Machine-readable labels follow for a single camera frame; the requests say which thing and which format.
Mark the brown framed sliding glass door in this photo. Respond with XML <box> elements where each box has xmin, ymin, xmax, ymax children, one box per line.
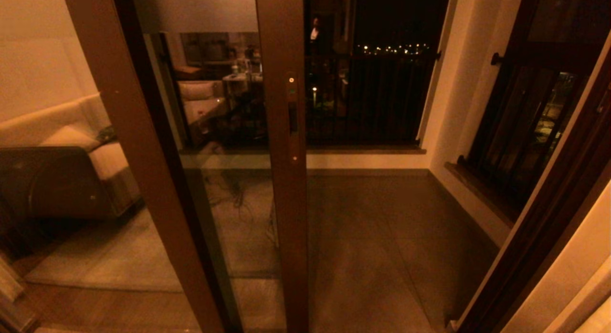
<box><xmin>131</xmin><ymin>0</ymin><xmax>311</xmax><ymax>333</ymax></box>

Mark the black metal balcony railing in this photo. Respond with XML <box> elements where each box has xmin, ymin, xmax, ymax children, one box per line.
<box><xmin>305</xmin><ymin>51</ymin><xmax>442</xmax><ymax>145</ymax></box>

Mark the brown framed fixed glass panel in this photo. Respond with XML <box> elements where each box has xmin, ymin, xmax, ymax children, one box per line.
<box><xmin>0</xmin><ymin>0</ymin><xmax>225</xmax><ymax>333</ymax></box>

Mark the brown stone side window sill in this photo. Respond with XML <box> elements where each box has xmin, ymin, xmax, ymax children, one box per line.
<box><xmin>444</xmin><ymin>161</ymin><xmax>518</xmax><ymax>229</ymax></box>

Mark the black metal side window railing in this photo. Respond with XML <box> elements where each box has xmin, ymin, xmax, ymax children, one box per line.
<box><xmin>458</xmin><ymin>52</ymin><xmax>592</xmax><ymax>205</ymax></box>

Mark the beige sofa cushion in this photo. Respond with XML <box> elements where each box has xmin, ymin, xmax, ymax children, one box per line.
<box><xmin>38</xmin><ymin>125</ymin><xmax>102</xmax><ymax>152</ymax></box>

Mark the beige sofa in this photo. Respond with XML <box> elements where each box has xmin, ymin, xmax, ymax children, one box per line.
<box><xmin>0</xmin><ymin>92</ymin><xmax>141</xmax><ymax>219</ymax></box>

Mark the dark brown side window frame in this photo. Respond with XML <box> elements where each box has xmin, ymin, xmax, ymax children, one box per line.
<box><xmin>506</xmin><ymin>0</ymin><xmax>611</xmax><ymax>71</ymax></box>

